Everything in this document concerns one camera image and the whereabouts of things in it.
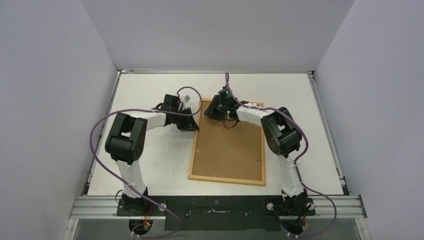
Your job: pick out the aluminium front rail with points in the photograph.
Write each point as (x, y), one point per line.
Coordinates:
(106, 207)

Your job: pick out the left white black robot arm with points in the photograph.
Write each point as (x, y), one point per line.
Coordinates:
(126, 140)

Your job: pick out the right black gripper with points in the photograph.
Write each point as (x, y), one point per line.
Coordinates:
(214, 110)

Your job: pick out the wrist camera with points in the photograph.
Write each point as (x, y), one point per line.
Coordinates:
(185, 99)
(226, 94)

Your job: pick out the brown frame backing board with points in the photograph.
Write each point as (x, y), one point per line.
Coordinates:
(228, 149)

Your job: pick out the yellow wooden picture frame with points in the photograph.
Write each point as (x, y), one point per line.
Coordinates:
(263, 149)

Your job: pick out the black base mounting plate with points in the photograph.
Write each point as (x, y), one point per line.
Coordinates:
(221, 213)

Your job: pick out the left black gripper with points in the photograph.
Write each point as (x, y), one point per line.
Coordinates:
(189, 124)

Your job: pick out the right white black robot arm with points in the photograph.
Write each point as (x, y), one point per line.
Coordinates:
(282, 138)

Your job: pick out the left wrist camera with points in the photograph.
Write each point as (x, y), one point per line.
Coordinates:
(185, 99)

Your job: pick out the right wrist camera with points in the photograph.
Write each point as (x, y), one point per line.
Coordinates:
(226, 94)

